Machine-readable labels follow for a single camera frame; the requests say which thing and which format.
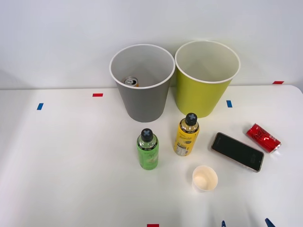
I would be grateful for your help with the red drink can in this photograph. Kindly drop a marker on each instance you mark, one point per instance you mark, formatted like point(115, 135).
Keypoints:
point(262, 138)

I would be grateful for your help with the grey plastic waste bin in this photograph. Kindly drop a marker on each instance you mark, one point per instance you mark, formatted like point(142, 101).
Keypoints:
point(144, 104)

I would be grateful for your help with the white paper cup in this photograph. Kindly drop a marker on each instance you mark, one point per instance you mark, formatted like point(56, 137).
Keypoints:
point(204, 182)

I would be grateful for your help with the black smartphone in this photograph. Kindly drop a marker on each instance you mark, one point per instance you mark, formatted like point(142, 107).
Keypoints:
point(236, 151)

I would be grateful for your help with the orange and white drink can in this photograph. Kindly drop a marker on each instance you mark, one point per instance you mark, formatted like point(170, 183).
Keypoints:
point(130, 81)

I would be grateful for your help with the green-label plastic bottle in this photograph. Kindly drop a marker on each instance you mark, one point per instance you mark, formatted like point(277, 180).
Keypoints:
point(148, 156)

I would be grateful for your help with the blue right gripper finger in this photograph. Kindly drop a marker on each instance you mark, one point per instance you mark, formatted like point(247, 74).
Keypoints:
point(270, 224)
point(223, 224)

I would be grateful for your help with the yellow-green plastic waste bin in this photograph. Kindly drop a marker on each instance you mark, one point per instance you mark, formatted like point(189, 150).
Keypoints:
point(198, 97)

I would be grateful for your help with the yellow-label plastic bottle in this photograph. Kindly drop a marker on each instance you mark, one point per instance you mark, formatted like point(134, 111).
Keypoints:
point(185, 139)

